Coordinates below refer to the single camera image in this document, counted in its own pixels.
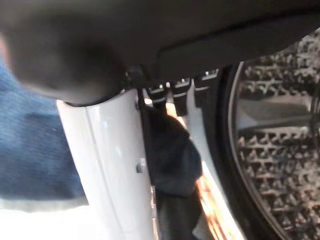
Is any rectangular wicker laundry basket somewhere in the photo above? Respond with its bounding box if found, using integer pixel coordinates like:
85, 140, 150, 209
194, 172, 226, 226

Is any black garment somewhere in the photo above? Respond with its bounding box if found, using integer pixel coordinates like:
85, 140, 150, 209
144, 104, 204, 240

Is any dark grey washing machine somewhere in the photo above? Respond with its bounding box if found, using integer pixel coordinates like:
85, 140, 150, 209
184, 37, 320, 240

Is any navy blue garment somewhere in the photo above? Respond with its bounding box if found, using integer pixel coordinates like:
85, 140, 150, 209
0, 57, 88, 203

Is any white garment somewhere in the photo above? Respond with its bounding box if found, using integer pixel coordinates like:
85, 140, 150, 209
0, 199, 96, 240

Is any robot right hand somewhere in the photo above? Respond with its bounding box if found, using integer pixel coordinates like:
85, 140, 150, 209
0, 0, 320, 240

